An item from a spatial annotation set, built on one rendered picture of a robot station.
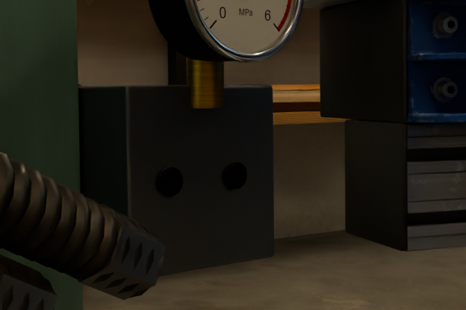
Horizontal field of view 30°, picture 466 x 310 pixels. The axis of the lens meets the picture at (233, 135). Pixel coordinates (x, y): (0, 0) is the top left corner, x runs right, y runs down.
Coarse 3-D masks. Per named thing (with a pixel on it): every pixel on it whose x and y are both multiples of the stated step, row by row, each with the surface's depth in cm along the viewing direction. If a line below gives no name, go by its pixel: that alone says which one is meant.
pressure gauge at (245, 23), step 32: (160, 0) 34; (192, 0) 33; (224, 0) 34; (256, 0) 35; (288, 0) 36; (192, 32) 34; (224, 32) 34; (256, 32) 35; (288, 32) 36; (192, 64) 37; (192, 96) 37
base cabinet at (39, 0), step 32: (0, 0) 35; (32, 0) 36; (64, 0) 37; (0, 32) 35; (32, 32) 36; (64, 32) 37; (0, 64) 35; (32, 64) 36; (64, 64) 37; (0, 96) 35; (32, 96) 36; (64, 96) 37; (0, 128) 35; (32, 128) 36; (64, 128) 37; (32, 160) 36; (64, 160) 37; (64, 288) 37
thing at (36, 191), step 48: (0, 192) 23; (48, 192) 25; (0, 240) 24; (48, 240) 25; (96, 240) 26; (144, 240) 28; (0, 288) 25; (48, 288) 26; (96, 288) 28; (144, 288) 28
